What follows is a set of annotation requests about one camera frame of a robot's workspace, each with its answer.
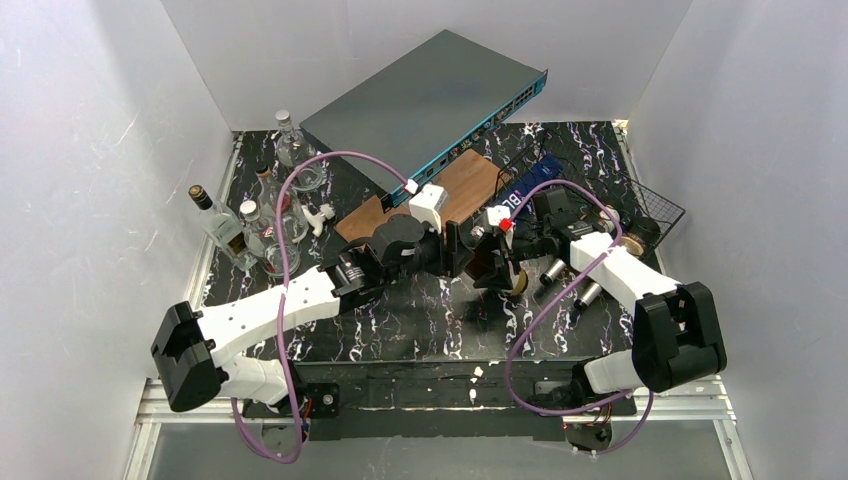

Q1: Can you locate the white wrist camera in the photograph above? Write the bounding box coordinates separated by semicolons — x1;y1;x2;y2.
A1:
408;183;449;233
483;205;513;232

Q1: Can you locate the silver capped dark wine bottle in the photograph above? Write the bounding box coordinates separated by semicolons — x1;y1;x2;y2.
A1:
539;258;568;287

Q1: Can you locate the clear bottle black gold label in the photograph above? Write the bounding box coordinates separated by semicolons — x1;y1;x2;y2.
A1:
256;165;309;244

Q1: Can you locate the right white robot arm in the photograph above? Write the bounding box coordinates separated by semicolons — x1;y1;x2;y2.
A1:
555;232;727;415

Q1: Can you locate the aluminium frame rail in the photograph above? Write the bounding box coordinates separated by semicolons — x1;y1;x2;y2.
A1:
122;132;266;480

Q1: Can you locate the clear silver capped bottle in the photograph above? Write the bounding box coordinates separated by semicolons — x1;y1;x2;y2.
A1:
239;200;300;278

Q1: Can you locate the clear round glass bottle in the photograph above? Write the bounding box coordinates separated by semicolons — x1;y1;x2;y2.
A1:
275;110;327;192

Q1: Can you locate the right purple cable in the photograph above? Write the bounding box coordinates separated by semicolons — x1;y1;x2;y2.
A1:
504;178;657;457

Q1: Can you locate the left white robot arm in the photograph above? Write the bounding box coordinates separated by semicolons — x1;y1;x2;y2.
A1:
150;214;472;413

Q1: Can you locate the gold capped wine bottle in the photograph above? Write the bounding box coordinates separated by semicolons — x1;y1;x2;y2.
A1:
464;255;528;296

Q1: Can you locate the teal network switch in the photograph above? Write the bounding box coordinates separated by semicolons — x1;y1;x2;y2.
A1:
300;30;548;185

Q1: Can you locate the dark bottle brown label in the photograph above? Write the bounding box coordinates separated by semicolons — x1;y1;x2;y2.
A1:
573;280;603;312

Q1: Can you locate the black wire wine rack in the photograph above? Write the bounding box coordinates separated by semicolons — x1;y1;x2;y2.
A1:
490;122;685;258

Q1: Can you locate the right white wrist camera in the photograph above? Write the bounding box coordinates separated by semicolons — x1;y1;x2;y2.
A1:
483;205;513;232

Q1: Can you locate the wooden board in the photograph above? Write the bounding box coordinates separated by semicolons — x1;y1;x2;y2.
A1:
335;150;501;241

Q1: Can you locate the blue square bottle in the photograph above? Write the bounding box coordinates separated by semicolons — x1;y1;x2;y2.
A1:
494;154;563;213

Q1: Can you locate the white plastic faucet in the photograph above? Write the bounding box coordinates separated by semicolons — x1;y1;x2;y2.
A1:
301;204;335;237

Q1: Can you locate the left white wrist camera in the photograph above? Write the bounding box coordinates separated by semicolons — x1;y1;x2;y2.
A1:
408;183;449;233

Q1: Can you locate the clear gold label liquor bottle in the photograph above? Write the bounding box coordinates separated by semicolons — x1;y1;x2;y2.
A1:
188;185;256;272

